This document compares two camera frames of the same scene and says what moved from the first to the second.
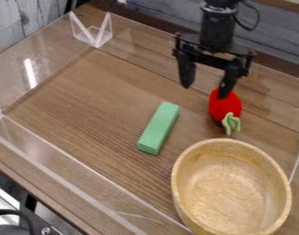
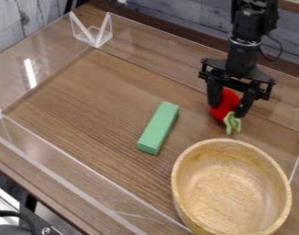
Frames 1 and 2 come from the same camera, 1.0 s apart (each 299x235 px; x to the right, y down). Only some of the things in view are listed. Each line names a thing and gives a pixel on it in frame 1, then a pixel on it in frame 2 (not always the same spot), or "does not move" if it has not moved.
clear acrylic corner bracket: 93,36 does not move
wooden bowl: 231,189 does not move
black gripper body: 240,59 to 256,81
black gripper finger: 228,81 to 245,102
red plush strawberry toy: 225,109 does not move
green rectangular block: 156,130 does not move
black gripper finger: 187,69 to 215,92
